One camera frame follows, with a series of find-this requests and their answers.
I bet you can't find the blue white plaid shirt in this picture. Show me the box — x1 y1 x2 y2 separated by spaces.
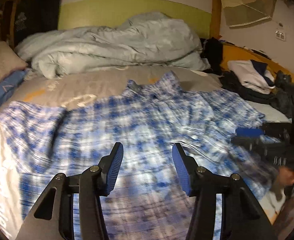
0 72 276 239

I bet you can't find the orange wooden bed frame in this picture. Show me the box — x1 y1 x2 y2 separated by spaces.
220 43 294 83

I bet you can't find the beige pillow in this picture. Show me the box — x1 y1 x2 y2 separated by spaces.
0 41 28 82

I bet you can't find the dark wardrobe shelf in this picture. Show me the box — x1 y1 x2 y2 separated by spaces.
0 0 61 48

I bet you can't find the black folded garment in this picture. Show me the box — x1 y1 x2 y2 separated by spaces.
219 72 276 105

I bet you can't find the dark grey jeans pile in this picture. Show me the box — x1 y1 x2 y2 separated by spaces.
270 70 294 119

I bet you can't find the white wall switch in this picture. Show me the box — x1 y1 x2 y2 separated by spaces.
275 30 286 41

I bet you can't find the white navy folded garment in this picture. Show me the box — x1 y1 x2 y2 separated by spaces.
227 60 275 94

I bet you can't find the black bag by headboard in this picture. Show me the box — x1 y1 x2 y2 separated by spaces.
200 37 223 75

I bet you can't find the light grey crumpled duvet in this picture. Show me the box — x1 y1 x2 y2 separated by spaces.
15 12 210 79

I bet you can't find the person's right hand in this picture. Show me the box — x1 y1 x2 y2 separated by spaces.
270 166 294 202

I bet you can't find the grey printed bed sheet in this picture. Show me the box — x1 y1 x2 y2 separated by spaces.
0 66 286 239

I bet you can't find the wall poster map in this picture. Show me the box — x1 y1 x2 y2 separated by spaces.
221 0 277 28

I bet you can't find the blue pillow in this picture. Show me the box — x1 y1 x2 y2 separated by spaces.
0 70 27 107

